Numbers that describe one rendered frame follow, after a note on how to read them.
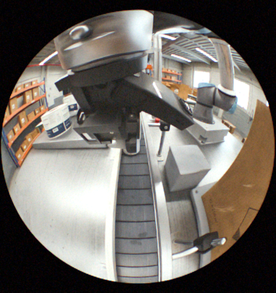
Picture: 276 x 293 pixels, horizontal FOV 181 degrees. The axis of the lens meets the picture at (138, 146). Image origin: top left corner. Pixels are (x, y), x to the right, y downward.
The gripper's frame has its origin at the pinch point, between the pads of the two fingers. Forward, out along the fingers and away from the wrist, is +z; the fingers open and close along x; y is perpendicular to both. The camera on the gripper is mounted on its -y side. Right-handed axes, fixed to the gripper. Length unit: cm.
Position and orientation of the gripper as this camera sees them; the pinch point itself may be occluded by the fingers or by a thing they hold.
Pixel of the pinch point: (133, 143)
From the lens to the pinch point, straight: 23.5
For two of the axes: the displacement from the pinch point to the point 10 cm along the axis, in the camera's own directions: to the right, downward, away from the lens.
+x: 0.3, 9.3, -3.6
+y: -10.0, 0.2, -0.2
